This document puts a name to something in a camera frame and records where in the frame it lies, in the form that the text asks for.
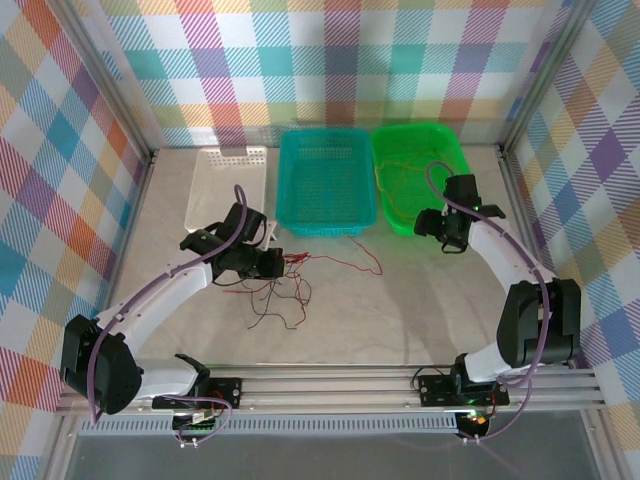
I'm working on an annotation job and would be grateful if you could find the yellow wire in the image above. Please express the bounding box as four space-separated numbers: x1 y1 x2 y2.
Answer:
394 147 454 174
374 158 431 226

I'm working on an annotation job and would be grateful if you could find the red wire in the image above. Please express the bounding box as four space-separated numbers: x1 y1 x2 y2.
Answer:
282 237 384 277
284 272 314 331

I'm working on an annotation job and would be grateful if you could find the green plastic basket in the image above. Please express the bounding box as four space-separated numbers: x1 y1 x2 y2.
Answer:
370 119 485 238

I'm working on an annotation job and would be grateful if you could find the white perforated plastic basket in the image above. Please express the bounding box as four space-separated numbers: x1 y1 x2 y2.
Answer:
184 145 270 236

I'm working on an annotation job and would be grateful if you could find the teal plastic basket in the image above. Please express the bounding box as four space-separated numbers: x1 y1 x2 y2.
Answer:
275 129 379 240

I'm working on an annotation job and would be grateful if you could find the small electronics board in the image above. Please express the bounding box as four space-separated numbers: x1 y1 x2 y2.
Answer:
457 410 494 436
172 409 224 437

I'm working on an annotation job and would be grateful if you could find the aluminium side rail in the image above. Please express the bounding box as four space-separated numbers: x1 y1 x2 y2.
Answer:
498 147 574 371
84 149 159 376

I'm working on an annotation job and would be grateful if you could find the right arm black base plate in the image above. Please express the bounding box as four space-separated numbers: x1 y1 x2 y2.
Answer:
417 372 511 407

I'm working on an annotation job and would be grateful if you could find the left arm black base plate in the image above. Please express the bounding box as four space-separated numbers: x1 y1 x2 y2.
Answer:
152 377 244 412

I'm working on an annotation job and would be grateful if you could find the aluminium frame post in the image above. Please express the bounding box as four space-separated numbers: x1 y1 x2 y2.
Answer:
497 0 601 159
52 0 157 162

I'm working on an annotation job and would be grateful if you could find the aluminium mounting rail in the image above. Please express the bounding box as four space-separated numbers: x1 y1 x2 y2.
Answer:
54 364 604 416

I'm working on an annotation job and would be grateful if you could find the grey slotted cable duct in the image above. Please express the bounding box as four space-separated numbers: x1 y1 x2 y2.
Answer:
78 417 460 437

